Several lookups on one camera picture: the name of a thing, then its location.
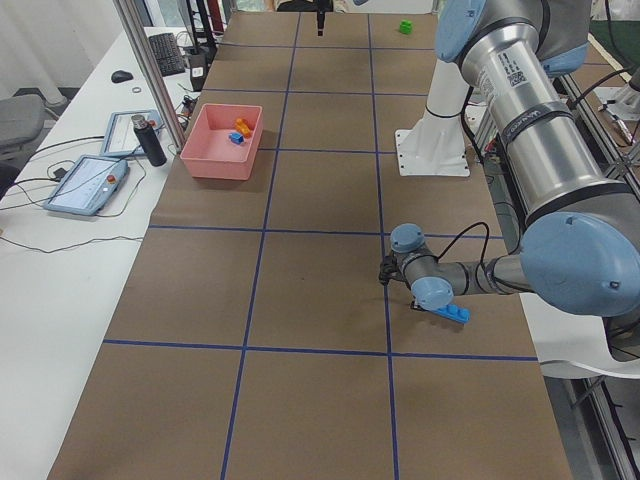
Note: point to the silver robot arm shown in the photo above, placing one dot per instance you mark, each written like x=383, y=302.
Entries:
x=356, y=2
x=580, y=248

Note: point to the aluminium frame post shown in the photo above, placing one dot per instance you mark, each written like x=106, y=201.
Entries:
x=132, y=25

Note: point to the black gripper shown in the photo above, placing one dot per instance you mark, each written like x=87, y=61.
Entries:
x=415, y=304
x=320, y=20

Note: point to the orange toy block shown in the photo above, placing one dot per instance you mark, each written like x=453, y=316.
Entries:
x=243, y=128

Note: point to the brown paper table mat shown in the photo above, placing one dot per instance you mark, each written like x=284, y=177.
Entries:
x=253, y=340

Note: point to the far teach pendant tablet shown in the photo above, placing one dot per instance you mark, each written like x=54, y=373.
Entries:
x=120, y=138

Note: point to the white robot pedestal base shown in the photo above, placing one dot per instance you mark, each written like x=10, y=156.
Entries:
x=435, y=145

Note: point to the teach pendant tablet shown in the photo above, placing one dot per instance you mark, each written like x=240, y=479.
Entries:
x=120, y=138
x=88, y=185

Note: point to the black water bottle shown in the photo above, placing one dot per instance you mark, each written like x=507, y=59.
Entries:
x=148, y=140

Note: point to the long blue toy block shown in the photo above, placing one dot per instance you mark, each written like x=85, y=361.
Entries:
x=453, y=312

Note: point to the black keyboard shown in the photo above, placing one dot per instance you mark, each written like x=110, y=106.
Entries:
x=167, y=54

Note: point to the small blue toy block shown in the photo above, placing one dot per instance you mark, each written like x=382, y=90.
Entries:
x=236, y=138

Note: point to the near teach pendant tablet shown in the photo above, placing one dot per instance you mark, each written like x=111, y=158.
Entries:
x=88, y=185

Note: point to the pink plastic box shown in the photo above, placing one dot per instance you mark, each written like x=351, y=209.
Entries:
x=208, y=152

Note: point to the black computer mouse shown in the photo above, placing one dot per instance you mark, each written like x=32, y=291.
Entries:
x=121, y=76

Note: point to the green toy block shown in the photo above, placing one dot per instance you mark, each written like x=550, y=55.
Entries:
x=405, y=27

